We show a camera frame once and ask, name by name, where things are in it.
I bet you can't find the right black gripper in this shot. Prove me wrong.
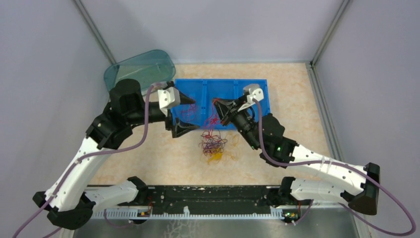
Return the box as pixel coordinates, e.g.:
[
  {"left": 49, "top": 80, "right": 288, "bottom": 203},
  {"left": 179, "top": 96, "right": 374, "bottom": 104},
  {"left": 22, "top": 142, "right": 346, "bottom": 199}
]
[{"left": 212, "top": 95, "right": 261, "bottom": 150}]

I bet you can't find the red wire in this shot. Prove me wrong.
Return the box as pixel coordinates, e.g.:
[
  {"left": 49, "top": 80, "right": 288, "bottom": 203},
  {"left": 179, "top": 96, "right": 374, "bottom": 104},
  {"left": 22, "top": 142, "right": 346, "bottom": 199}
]
[{"left": 178, "top": 103, "right": 199, "bottom": 124}]

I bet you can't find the colourful wire bundle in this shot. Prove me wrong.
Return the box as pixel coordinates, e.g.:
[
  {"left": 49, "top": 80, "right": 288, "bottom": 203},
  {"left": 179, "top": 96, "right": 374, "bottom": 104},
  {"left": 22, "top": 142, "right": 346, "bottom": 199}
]
[{"left": 199, "top": 129, "right": 240, "bottom": 166}]

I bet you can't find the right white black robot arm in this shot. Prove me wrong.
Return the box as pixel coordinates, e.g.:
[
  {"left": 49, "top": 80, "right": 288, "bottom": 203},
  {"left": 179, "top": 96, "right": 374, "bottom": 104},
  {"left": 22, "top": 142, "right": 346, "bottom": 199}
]
[{"left": 213, "top": 97, "right": 380, "bottom": 215}]

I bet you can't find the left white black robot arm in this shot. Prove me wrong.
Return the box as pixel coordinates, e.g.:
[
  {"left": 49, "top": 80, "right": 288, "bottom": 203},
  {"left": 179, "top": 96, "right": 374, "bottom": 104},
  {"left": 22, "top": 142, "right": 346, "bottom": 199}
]
[{"left": 33, "top": 79, "right": 198, "bottom": 230}]

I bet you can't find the blue three-compartment plastic bin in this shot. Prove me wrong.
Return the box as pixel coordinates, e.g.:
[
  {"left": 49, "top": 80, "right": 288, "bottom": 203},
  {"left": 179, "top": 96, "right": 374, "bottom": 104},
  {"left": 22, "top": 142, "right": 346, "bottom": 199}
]
[{"left": 171, "top": 78, "right": 271, "bottom": 130}]

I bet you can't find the teal transparent plastic tub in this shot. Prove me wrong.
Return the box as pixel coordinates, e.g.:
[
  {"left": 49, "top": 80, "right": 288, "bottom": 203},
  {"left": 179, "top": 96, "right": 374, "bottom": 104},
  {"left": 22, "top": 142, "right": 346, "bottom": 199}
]
[{"left": 104, "top": 50, "right": 176, "bottom": 91}]

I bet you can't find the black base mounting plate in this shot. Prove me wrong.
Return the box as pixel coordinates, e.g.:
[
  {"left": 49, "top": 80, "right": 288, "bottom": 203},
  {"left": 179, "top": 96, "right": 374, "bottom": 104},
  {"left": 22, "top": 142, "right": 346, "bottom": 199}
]
[{"left": 138, "top": 184, "right": 313, "bottom": 216}]

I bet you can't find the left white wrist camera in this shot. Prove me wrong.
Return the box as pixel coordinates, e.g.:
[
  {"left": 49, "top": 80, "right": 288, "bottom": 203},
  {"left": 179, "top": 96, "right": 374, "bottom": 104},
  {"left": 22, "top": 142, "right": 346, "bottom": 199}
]
[{"left": 157, "top": 81, "right": 181, "bottom": 112}]

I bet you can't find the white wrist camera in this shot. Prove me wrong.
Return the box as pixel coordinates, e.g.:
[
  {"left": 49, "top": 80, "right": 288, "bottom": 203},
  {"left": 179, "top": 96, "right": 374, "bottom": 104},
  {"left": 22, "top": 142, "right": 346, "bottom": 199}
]
[
  {"left": 243, "top": 84, "right": 264, "bottom": 105},
  {"left": 157, "top": 81, "right": 181, "bottom": 112}
]

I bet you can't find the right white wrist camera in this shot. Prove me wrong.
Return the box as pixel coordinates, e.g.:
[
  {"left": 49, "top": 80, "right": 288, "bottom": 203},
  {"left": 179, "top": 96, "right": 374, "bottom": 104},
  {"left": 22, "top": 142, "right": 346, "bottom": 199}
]
[{"left": 243, "top": 84, "right": 264, "bottom": 105}]

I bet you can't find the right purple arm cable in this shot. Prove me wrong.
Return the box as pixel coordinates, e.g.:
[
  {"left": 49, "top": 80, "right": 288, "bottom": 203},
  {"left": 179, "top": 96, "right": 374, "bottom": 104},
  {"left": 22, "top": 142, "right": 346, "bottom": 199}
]
[{"left": 253, "top": 98, "right": 417, "bottom": 237}]

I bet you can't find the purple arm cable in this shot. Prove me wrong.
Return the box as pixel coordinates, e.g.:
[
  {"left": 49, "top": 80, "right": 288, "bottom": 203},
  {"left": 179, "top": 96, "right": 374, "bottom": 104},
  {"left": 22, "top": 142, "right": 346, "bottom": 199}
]
[
  {"left": 253, "top": 98, "right": 417, "bottom": 237},
  {"left": 12, "top": 82, "right": 163, "bottom": 238}
]

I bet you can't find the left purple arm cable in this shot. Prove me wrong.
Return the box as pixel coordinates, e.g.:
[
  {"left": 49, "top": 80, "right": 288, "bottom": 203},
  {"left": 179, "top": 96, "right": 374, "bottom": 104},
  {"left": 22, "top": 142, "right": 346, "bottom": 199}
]
[{"left": 12, "top": 82, "right": 163, "bottom": 238}]

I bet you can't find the white slotted cable duct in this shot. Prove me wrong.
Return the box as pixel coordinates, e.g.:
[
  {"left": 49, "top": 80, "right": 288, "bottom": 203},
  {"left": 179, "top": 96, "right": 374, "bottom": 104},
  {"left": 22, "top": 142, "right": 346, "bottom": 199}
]
[{"left": 92, "top": 207, "right": 284, "bottom": 220}]

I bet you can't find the aluminium frame rail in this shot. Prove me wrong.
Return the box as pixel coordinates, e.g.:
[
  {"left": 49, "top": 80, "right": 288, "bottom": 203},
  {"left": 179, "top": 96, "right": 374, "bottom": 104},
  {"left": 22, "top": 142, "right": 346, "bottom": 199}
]
[{"left": 68, "top": 185, "right": 366, "bottom": 210}]

